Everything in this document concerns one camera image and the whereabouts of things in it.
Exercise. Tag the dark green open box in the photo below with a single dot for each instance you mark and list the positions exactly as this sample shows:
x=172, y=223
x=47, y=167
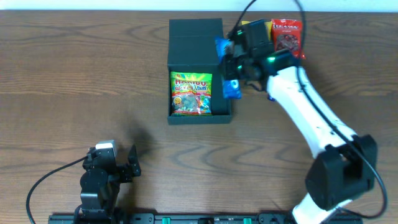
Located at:
x=192, y=49

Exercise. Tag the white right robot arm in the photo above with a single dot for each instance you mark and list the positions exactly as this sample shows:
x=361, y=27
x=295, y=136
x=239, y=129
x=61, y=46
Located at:
x=270, y=60

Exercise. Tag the yellow snack bag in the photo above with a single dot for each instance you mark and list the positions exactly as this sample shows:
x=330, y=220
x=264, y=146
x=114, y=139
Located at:
x=268, y=25

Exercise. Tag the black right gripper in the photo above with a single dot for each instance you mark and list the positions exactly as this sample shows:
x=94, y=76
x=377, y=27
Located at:
x=230, y=65

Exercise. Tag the Haribo gummy bag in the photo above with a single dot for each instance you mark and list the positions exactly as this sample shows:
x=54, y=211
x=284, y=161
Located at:
x=191, y=93

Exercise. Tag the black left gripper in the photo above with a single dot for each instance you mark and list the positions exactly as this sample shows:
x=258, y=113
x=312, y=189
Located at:
x=125, y=172

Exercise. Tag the blue Oreo pack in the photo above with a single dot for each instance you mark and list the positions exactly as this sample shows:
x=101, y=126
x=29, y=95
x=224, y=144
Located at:
x=230, y=82

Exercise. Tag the red snack bag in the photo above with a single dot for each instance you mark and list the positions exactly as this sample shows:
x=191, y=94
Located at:
x=287, y=34

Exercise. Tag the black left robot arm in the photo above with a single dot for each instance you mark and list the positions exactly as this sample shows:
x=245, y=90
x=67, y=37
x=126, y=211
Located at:
x=100, y=184

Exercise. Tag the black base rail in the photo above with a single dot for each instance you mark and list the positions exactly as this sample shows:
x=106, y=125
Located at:
x=148, y=218

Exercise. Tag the small blue candy pack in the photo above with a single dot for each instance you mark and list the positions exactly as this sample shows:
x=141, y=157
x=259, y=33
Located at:
x=271, y=98

